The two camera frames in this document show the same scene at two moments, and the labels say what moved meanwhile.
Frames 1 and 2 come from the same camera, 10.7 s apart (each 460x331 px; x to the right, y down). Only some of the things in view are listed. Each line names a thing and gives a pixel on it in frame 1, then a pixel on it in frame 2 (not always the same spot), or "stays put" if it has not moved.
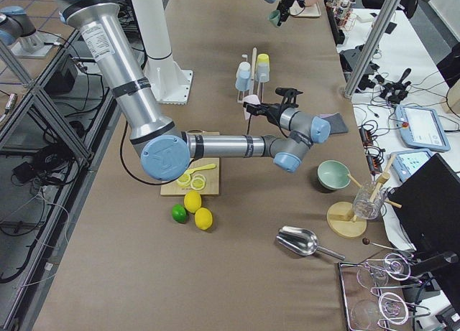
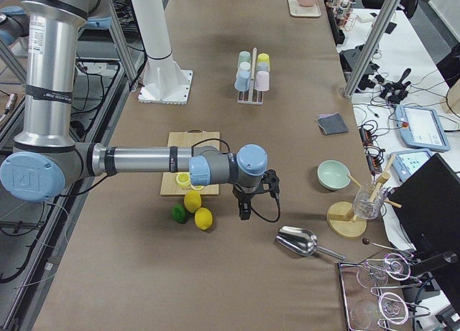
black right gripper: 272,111 → 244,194
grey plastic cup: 262,72 stays put
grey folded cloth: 336,122 stays put
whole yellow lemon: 192,201 stays put
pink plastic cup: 252,99 → 262,81
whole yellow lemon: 203,218 stays put
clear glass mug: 364,207 stays put
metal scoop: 302,241 stays put
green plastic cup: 274,16 → 244,56
